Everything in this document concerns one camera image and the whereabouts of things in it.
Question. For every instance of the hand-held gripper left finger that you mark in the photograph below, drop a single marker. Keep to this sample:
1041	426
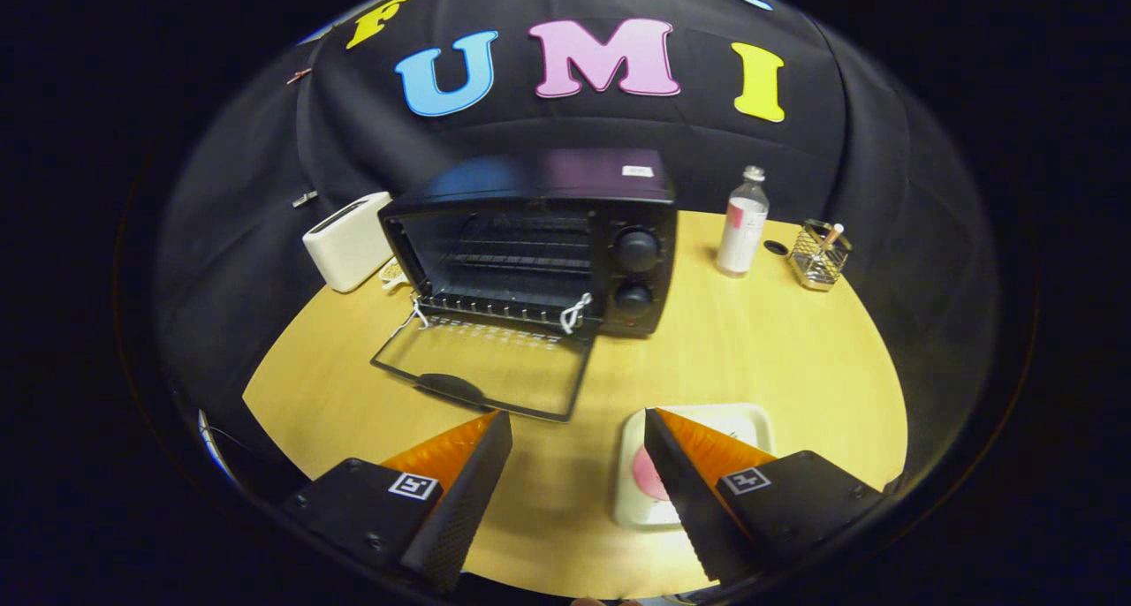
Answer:
473	500

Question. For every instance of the black toaster oven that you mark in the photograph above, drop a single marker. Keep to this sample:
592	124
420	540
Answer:
530	178

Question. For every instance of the pink meat slice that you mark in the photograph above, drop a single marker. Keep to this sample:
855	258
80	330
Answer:
645	478

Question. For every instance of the silver cloth clip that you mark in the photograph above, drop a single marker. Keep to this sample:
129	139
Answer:
305	199

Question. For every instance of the clear plastic bottle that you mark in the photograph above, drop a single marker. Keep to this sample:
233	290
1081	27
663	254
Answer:
740	235

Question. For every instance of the cream square tray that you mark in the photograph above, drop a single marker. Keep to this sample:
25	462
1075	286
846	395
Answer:
629	447

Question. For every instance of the pink cloth clip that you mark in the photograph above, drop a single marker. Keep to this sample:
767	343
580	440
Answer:
298	76

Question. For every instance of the white bread toaster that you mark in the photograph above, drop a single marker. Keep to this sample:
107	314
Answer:
349	244

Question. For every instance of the small wooden stick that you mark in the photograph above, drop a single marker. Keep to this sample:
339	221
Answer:
834	232

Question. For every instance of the small white scoop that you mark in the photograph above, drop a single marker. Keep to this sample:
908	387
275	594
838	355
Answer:
391	275

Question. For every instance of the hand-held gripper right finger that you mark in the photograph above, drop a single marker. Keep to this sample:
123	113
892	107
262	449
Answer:
685	500

